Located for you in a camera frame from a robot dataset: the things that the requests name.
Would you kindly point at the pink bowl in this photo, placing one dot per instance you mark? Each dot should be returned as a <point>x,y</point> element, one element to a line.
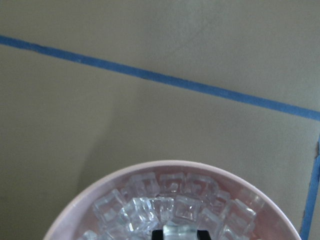
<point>272,223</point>

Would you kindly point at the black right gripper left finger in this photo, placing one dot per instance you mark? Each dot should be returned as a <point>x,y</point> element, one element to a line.
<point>157,234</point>

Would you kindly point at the clear ice cube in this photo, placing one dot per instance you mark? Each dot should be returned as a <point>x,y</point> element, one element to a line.
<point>180,232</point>

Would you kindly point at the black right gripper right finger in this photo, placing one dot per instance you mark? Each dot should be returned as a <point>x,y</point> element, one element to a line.
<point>203,235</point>

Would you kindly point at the pile of ice cubes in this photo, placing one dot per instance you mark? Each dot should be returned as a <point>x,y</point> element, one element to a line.
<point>148,201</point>

